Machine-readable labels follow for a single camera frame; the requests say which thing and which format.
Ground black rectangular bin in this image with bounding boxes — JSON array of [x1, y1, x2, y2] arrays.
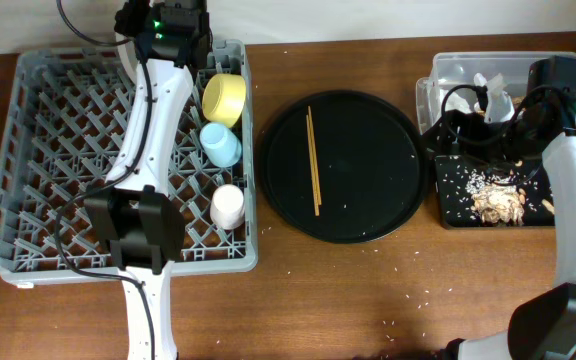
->
[[434, 145, 541, 228]]

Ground round black tray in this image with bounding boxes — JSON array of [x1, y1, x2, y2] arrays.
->
[[257, 90, 429, 244]]

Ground light blue plastic cup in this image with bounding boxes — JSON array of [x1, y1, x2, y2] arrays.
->
[[200, 122, 243, 168]]

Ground grey dishwasher rack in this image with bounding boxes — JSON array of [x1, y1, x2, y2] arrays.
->
[[0, 40, 258, 288]]

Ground grey round plate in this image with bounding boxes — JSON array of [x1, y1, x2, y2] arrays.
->
[[115, 33, 138, 84]]

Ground food leftovers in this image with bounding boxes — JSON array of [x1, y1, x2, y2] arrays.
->
[[456, 161, 554, 227]]

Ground clear plastic bin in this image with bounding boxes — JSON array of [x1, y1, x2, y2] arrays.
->
[[416, 51, 576, 152]]

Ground wooden chopstick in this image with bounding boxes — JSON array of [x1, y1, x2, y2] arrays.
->
[[306, 115, 320, 217], [307, 105, 322, 207]]

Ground white napkin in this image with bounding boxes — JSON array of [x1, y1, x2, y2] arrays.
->
[[432, 73, 516, 130]]

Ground pink plastic cup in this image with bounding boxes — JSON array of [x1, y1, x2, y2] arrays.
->
[[210, 184, 245, 230]]

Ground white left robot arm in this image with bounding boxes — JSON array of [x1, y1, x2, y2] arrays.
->
[[84, 0, 211, 359]]

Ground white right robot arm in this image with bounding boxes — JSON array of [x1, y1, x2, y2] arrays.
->
[[417, 52, 576, 359]]

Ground yellow plastic bowl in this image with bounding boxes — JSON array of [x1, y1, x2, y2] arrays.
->
[[202, 73, 247, 128]]

